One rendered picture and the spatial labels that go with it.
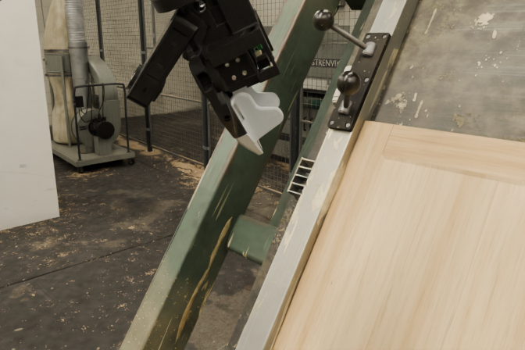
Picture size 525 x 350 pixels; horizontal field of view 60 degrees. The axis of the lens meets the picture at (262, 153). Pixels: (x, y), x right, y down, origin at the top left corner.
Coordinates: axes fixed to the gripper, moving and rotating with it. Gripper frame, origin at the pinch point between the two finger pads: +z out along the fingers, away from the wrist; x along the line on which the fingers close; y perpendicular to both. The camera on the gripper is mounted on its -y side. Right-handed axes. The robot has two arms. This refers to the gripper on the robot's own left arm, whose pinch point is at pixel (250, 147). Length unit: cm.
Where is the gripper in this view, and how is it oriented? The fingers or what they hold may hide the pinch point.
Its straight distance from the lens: 54.6
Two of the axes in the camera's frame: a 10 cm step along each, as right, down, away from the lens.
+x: -0.8, -5.5, 8.3
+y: 9.1, -3.8, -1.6
